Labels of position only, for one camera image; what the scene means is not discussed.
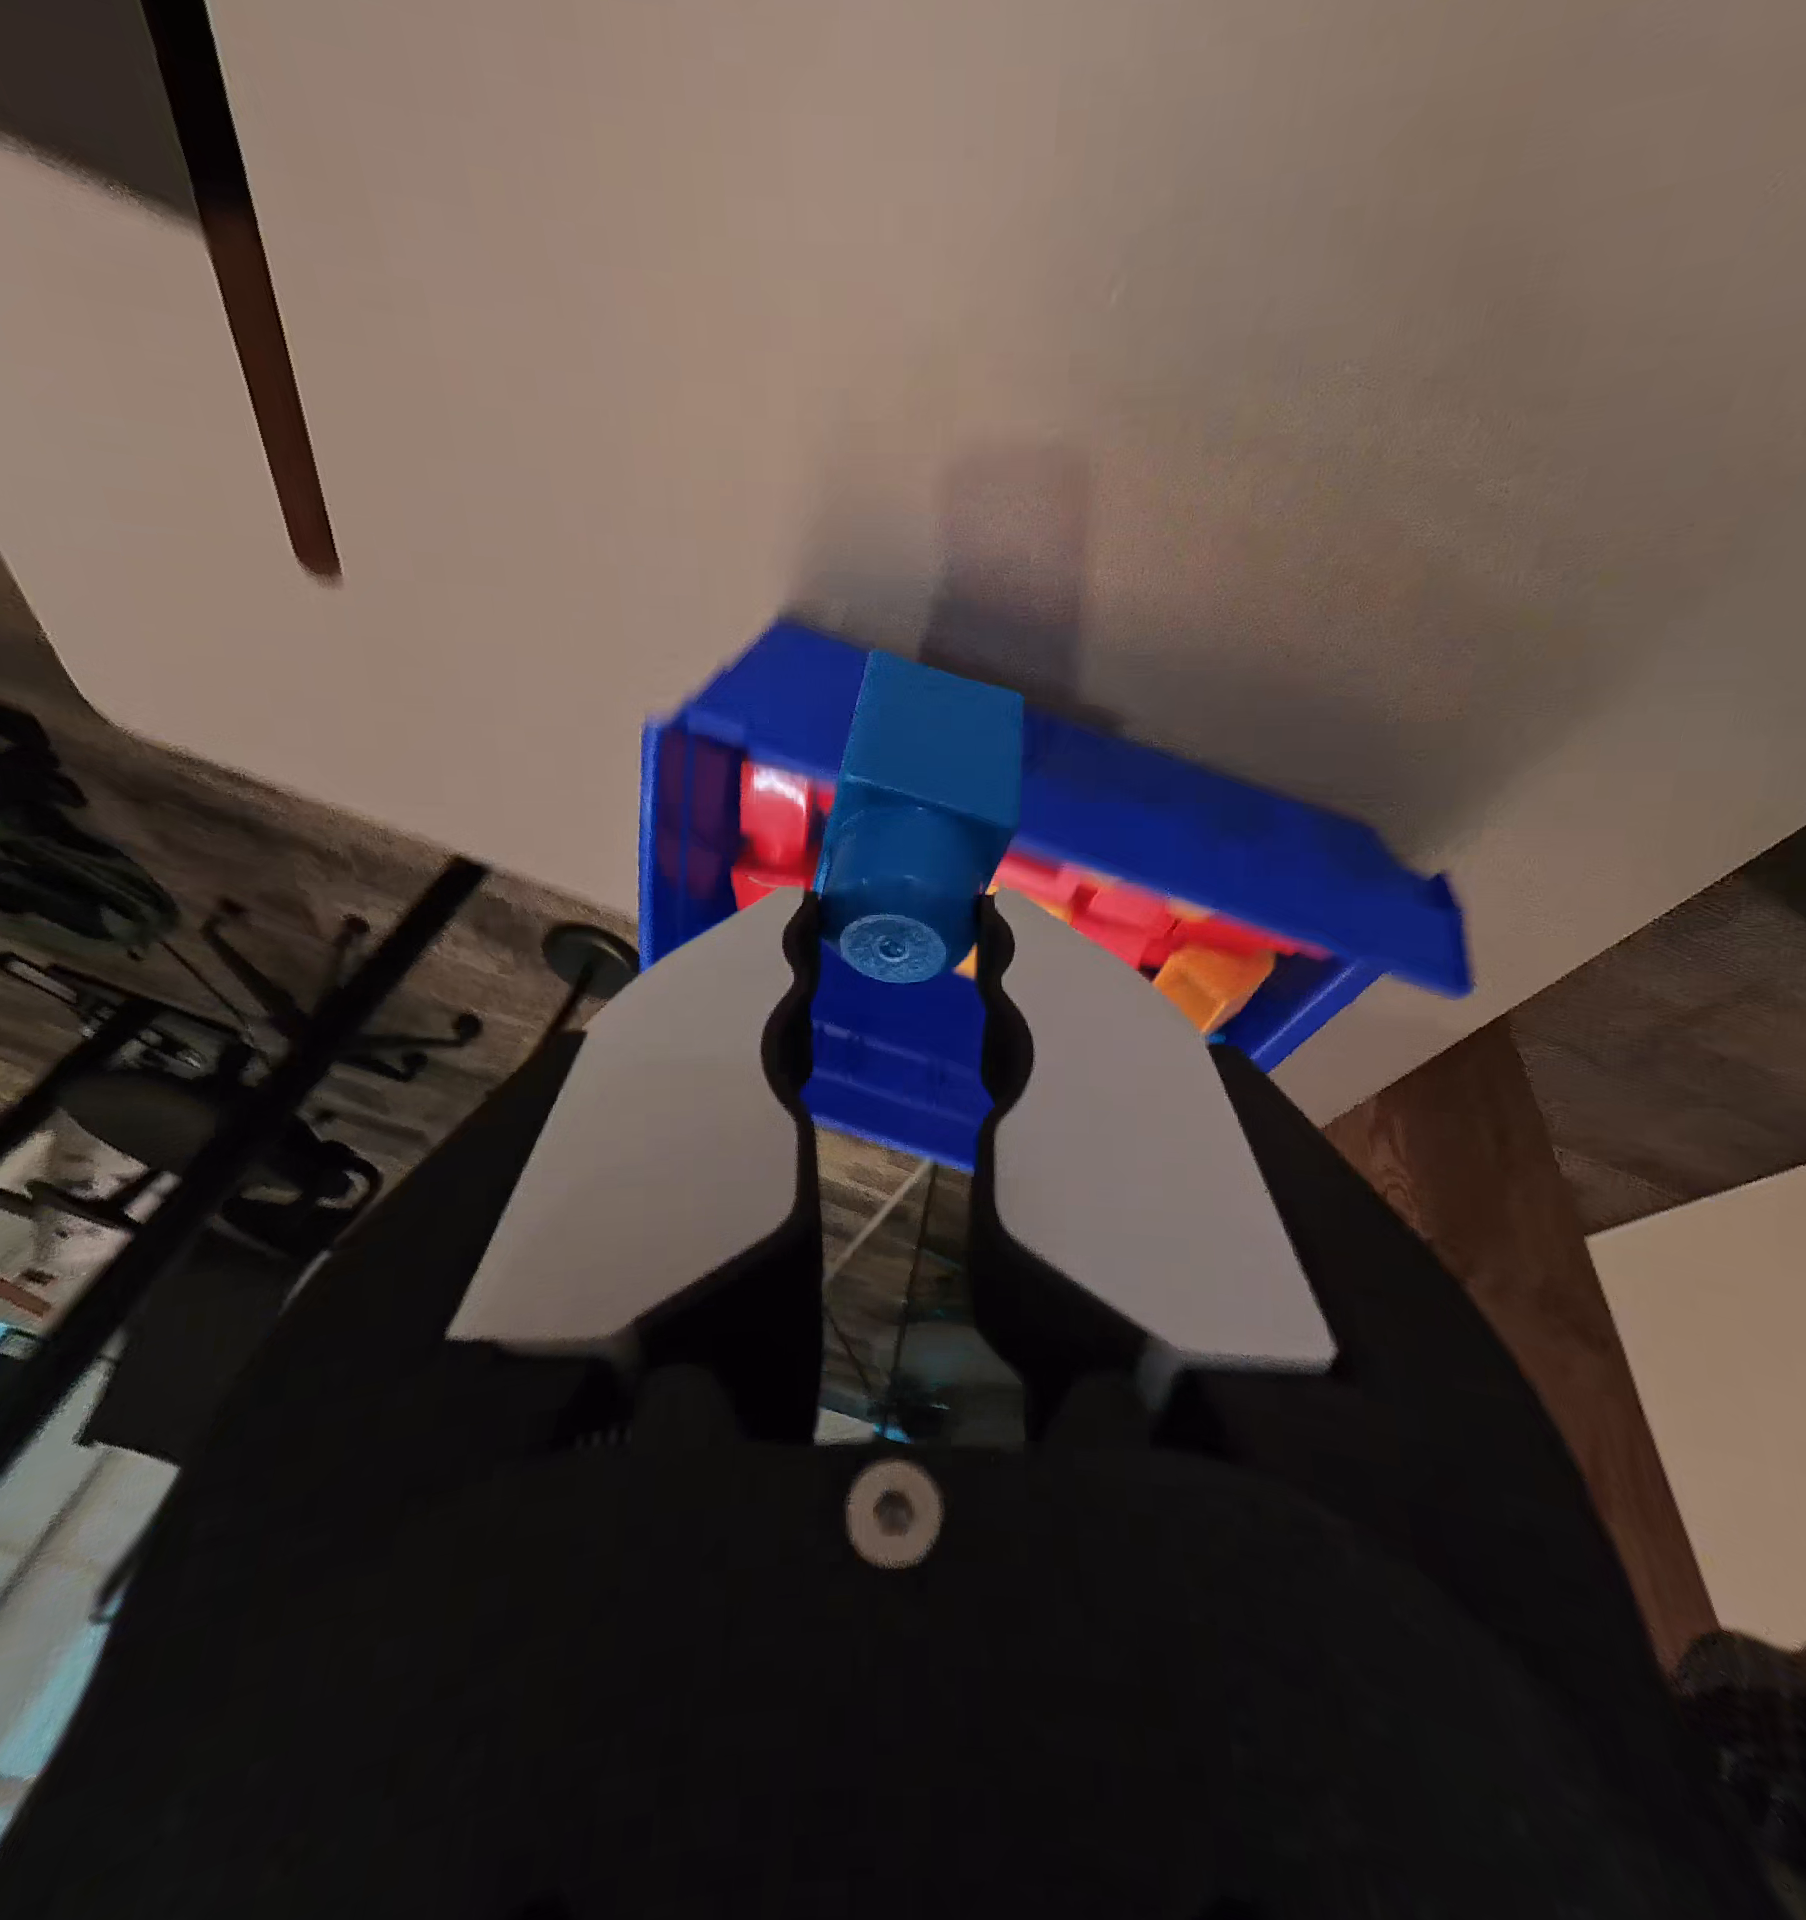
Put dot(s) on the blue toy block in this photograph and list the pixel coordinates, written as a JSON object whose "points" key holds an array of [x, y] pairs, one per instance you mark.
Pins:
{"points": [[926, 750]]}

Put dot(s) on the white panel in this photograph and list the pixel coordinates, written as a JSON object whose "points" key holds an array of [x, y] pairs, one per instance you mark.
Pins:
{"points": [[1745, 1394], [35, 1576]]}

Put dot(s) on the dark bag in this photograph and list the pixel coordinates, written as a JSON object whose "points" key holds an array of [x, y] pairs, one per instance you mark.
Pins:
{"points": [[35, 856]]}

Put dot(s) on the black floor tripod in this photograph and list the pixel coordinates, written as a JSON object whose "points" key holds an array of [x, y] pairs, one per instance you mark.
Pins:
{"points": [[356, 959]]}

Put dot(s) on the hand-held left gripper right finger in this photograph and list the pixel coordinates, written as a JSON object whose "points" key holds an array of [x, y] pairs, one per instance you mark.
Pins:
{"points": [[1144, 1169]]}

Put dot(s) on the blue plastic bin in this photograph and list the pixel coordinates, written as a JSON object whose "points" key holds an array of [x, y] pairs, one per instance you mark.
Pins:
{"points": [[1144, 824]]}

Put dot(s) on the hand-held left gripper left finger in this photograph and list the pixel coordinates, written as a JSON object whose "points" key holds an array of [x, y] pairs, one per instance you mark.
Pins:
{"points": [[647, 1156]]}

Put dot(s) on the pile of colourful toy blocks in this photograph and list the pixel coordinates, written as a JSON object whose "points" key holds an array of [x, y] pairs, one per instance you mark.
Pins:
{"points": [[1128, 917]]}

